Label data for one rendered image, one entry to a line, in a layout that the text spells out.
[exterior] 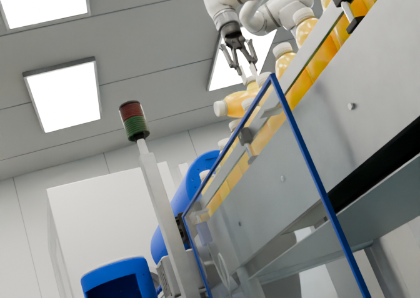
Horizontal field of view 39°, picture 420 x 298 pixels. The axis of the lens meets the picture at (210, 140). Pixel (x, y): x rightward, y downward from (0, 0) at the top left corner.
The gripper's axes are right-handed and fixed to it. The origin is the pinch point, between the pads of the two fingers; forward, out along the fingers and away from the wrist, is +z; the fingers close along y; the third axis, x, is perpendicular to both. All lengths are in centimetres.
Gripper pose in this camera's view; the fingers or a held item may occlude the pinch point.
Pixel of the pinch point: (248, 74)
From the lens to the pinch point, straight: 214.5
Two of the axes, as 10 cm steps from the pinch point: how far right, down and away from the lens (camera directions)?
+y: -9.2, 2.1, -3.4
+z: 3.3, 8.8, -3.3
